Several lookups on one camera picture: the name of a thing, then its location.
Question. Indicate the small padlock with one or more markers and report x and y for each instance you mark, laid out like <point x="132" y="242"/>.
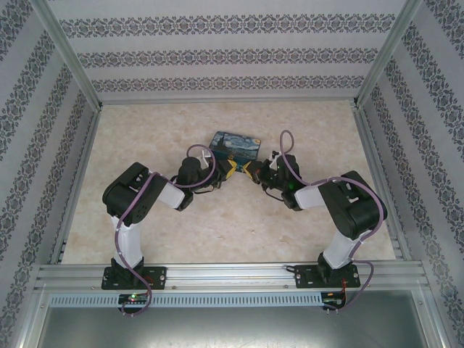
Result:
<point x="231" y="157"/>

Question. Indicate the starry night print tin box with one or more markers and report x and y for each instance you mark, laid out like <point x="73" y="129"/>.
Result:
<point x="235" y="145"/>

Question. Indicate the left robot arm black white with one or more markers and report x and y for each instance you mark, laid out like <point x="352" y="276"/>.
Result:
<point x="127" y="188"/>

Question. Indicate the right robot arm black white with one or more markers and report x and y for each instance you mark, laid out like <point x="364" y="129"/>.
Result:
<point x="362" y="210"/>

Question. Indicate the right green circuit board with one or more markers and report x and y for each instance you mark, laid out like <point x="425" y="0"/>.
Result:
<point x="334" y="302"/>

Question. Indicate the green circuit board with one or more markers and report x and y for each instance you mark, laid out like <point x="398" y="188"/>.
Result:
<point x="334" y="302"/>
<point x="134" y="298"/>

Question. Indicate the left green circuit board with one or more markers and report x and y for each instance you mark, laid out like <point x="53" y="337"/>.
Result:
<point x="134" y="298"/>

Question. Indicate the grey metal sheet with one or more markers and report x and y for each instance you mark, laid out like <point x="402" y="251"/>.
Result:
<point x="232" y="326"/>

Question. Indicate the aluminium mounting rail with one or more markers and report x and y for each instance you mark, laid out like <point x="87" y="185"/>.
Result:
<point x="228" y="276"/>

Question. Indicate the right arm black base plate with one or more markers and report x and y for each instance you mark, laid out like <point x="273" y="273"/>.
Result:
<point x="304" y="277"/>

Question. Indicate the aluminium side rail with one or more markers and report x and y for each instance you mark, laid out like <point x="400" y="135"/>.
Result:
<point x="384" y="152"/>
<point x="78" y="181"/>

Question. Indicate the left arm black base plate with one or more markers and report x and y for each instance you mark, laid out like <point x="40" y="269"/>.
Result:
<point x="157" y="277"/>

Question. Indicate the aluminium frame post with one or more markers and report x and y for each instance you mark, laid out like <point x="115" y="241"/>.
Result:
<point x="388" y="50"/>
<point x="69" y="54"/>

